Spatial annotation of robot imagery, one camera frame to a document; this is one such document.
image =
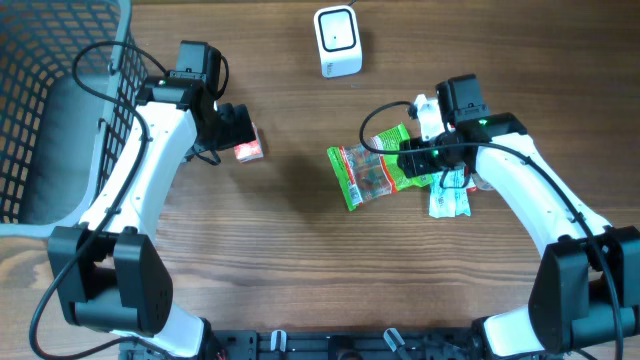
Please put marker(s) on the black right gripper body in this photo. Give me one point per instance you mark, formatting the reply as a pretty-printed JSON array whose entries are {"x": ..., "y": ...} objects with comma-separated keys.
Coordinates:
[{"x": 410, "y": 160}]

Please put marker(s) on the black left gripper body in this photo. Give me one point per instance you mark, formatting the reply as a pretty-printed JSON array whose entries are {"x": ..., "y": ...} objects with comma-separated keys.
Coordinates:
[{"x": 242, "y": 129}]

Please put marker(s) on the small red white box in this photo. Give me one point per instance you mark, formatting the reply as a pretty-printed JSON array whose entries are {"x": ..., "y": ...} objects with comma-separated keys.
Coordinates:
[{"x": 251, "y": 150}]

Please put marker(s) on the teal packet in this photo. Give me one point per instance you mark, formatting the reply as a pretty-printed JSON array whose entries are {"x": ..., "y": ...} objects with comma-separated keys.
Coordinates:
[{"x": 448, "y": 194}]

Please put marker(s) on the green candy bag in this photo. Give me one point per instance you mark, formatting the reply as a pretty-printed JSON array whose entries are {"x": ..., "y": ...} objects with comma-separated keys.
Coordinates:
[{"x": 364, "y": 176}]

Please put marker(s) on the green lid jar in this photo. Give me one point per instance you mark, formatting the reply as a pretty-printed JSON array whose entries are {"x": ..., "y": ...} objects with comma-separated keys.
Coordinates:
[{"x": 481, "y": 184}]

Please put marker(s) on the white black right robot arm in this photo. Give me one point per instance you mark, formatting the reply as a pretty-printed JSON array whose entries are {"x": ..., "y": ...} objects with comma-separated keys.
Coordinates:
[{"x": 586, "y": 291}]

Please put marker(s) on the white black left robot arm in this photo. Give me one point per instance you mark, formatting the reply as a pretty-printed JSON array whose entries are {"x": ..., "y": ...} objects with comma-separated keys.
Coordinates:
[{"x": 108, "y": 276}]

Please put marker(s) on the white barcode scanner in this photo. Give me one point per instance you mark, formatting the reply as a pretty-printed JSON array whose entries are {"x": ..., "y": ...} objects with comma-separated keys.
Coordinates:
[{"x": 338, "y": 41}]

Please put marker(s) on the grey plastic mesh basket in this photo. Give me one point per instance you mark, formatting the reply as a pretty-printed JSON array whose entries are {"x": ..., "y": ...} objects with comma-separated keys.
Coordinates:
[{"x": 68, "y": 75}]

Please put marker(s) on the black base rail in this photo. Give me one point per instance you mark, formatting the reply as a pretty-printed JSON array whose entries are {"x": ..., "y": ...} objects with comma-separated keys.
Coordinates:
[{"x": 432, "y": 344}]

